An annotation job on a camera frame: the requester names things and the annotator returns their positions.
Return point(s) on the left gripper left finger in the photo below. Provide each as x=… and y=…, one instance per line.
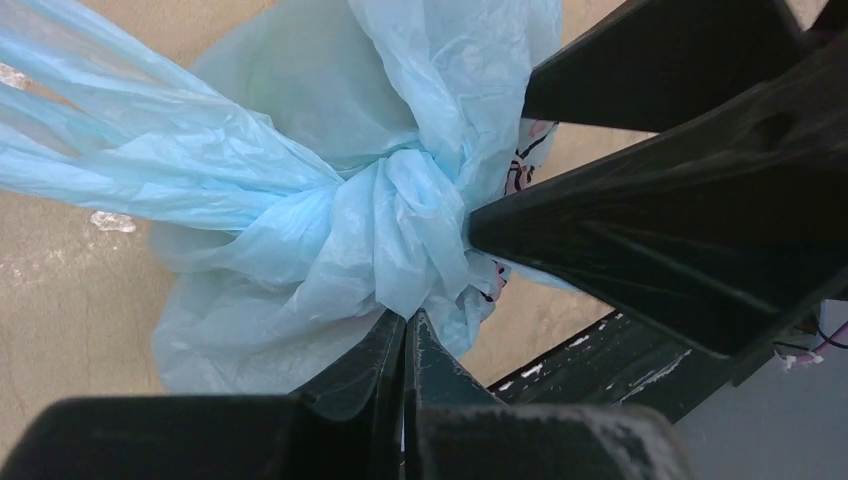
x=342, y=424

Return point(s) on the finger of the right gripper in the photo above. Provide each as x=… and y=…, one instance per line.
x=720, y=232
x=656, y=64

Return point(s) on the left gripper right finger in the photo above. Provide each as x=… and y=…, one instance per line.
x=454, y=428

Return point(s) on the light blue plastic bag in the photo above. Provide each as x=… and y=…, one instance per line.
x=315, y=169

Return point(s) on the black metal base rail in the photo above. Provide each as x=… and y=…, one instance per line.
x=618, y=361

